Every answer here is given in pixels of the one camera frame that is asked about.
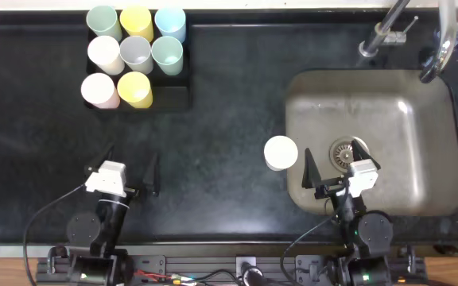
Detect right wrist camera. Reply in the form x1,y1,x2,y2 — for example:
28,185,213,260
346,158,379,199

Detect mounting rail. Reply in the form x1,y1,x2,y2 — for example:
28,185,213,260
36,244,429,286

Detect black tray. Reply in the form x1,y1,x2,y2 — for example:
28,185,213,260
83,10,193,114

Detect pink cup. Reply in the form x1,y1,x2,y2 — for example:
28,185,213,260
80,72,121,110

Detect white cup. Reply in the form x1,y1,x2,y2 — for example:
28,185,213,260
263,134,300,172
87,35,126,76

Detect steel tap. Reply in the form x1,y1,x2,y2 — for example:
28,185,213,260
356,0,458,84

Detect green cup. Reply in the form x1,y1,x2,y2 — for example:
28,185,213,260
86,5,123,42
151,35,184,76

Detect steel sink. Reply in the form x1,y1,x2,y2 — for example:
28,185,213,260
284,69,458,218

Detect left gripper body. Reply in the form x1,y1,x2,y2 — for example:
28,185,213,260
122,184,153,198

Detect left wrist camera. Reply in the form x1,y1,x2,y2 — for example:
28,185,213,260
84,160,127,199

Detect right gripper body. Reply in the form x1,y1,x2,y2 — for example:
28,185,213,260
314,176,349,200

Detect grey cup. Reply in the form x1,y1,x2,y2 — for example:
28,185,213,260
119,35,154,75

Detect black cable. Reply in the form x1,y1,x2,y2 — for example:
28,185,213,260
22,184,87,286
279,178,351,286

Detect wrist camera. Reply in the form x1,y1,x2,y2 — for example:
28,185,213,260
84,160,127,199
346,158,379,199

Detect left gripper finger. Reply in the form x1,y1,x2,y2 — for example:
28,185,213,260
143,152,161,198
83,143,115,175

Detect blue cup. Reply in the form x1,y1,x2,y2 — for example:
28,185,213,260
154,6,187,44

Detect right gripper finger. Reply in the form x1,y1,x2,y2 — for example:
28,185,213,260
301,148,324,189
350,138,382,171

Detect yellow cup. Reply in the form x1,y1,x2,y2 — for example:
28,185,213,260
116,71,153,110
119,5,155,43

